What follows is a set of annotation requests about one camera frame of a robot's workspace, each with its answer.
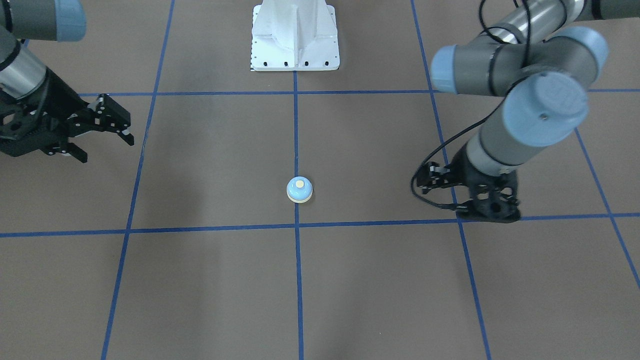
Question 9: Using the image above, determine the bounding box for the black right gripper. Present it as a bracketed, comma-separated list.
[0, 70, 135, 164]

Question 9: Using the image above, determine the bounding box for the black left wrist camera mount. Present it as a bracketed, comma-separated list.
[455, 171, 522, 224]

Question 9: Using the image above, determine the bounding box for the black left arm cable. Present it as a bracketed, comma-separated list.
[411, 0, 566, 210]

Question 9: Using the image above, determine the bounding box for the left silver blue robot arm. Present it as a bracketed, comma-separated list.
[410, 0, 639, 196]

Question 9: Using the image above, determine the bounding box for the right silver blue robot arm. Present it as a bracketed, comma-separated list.
[0, 0, 135, 163]

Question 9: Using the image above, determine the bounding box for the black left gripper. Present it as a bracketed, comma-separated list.
[416, 147, 499, 195]

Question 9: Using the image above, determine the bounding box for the white pedestal column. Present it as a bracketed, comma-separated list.
[250, 0, 341, 72]

